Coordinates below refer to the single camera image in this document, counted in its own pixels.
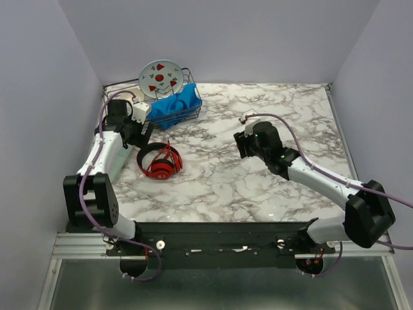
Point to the light green dish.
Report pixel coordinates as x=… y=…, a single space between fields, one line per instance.
x=118 y=162

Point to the cream bowl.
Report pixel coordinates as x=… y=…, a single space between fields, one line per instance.
x=134 y=95

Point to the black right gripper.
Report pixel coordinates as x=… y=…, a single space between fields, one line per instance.
x=241 y=146

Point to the aluminium frame rail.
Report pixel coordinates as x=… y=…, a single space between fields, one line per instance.
x=82 y=276

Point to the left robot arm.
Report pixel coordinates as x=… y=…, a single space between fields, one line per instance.
x=89 y=195

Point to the red black headphones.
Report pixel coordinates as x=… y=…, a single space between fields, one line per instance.
x=164 y=165

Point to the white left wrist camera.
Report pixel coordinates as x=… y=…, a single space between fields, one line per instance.
x=140 y=111

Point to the blue cloth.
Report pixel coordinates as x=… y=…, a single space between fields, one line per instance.
x=174 y=109

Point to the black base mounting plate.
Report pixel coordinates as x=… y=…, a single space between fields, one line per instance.
x=220 y=245

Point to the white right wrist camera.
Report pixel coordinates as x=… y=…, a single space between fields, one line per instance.
x=248 y=122

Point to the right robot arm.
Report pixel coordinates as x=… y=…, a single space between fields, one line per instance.
x=367 y=214

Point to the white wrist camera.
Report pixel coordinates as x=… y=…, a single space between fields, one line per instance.
x=248 y=122
x=140 y=111

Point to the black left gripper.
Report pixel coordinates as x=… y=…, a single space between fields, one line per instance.
x=140 y=140

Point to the black wire dish rack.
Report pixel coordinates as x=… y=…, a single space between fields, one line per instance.
x=116 y=90

